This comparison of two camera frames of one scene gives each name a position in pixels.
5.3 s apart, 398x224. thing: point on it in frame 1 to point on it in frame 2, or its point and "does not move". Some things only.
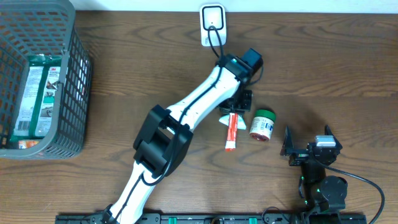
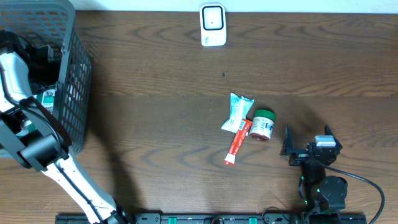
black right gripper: [300, 155] does not move
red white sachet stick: [231, 142] to [238, 142]
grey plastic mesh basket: [45, 27] does not move
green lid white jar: [262, 124] does not move
